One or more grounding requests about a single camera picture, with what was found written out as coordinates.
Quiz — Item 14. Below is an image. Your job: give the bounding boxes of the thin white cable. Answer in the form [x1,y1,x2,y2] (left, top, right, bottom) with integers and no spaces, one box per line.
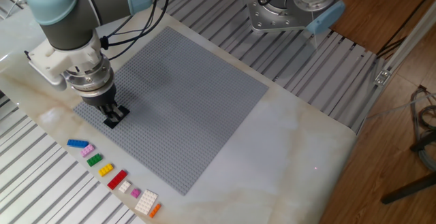
[366,93,436,119]

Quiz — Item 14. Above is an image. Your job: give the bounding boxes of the large white Lego plate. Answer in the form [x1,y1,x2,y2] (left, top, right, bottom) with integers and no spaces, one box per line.
[134,189,159,216]

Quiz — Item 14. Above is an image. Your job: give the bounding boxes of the blue Lego brick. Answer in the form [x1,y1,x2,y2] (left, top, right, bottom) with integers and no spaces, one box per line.
[66,139,90,149]

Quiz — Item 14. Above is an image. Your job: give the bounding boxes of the black stand leg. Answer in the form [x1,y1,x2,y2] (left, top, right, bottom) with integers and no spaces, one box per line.
[380,138,436,205]

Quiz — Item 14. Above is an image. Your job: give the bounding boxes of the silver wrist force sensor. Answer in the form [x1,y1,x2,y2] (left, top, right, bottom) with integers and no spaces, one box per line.
[63,55,116,99]

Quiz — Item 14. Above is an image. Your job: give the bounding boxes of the grey coiled cable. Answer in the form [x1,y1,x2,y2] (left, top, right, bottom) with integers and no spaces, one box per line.
[410,84,436,172]

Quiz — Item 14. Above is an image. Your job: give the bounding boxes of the light pink Lego brick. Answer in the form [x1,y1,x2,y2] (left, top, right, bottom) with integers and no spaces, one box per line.
[80,144,95,158]

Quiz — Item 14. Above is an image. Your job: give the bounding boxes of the black floor cables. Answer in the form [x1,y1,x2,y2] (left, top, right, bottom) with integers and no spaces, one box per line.
[376,0,436,60]

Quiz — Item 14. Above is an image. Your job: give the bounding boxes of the green Lego brick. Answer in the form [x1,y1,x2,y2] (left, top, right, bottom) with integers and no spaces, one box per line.
[86,153,104,167]

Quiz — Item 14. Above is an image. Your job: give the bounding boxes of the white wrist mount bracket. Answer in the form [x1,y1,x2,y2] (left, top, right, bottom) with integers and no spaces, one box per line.
[24,29,105,92]

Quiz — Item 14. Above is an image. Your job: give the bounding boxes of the glossy marble pattern mat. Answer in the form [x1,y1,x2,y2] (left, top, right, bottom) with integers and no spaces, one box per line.
[0,0,358,224]

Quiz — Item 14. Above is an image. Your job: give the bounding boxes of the black Lego plate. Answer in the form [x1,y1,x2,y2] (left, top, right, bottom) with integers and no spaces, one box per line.
[103,106,131,129]

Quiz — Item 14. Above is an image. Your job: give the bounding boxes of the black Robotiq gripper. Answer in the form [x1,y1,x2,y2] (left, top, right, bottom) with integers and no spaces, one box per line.
[81,84,125,123]

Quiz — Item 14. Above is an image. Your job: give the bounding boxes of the grey Lego baseplate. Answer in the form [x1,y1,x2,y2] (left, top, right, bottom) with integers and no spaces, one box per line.
[72,26,269,196]

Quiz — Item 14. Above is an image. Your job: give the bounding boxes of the orange Lego brick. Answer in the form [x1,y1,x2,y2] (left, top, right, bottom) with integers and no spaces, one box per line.
[149,203,162,219]

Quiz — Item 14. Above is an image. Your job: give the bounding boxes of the red Lego brick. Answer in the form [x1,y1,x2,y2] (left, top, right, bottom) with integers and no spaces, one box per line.
[106,169,128,191]

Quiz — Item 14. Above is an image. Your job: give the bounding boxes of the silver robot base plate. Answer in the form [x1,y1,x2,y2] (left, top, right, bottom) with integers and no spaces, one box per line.
[244,0,314,33]

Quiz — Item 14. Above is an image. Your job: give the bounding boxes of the aluminium frame bar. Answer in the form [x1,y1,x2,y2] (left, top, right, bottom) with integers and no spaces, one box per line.
[373,0,436,87]

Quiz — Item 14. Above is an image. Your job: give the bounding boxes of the yellow Lego brick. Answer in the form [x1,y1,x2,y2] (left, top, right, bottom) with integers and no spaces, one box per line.
[98,163,114,178]

